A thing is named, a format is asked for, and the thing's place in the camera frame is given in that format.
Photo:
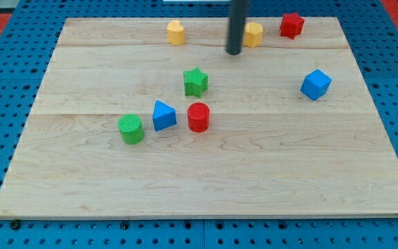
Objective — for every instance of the blue triangle block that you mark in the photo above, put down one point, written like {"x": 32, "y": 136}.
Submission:
{"x": 164, "y": 116}

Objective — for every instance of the yellow hexagon block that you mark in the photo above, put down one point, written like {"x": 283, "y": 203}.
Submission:
{"x": 253, "y": 34}

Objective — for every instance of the wooden board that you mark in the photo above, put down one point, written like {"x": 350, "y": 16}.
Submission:
{"x": 270, "y": 152}

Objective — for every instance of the red cylinder block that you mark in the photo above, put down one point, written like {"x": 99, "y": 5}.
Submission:
{"x": 198, "y": 115}

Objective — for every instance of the green cylinder block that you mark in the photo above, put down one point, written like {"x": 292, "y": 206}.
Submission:
{"x": 130, "y": 128}

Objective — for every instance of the blue cube block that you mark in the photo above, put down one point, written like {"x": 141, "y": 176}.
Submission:
{"x": 315, "y": 84}

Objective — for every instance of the red star block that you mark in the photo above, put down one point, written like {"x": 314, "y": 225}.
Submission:
{"x": 291, "y": 25}

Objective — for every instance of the yellow heart block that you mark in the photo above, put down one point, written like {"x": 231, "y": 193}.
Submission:
{"x": 175, "y": 32}

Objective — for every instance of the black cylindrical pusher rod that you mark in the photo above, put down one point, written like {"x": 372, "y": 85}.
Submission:
{"x": 238, "y": 12}

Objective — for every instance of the green star block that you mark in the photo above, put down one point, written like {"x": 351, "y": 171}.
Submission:
{"x": 195, "y": 82}

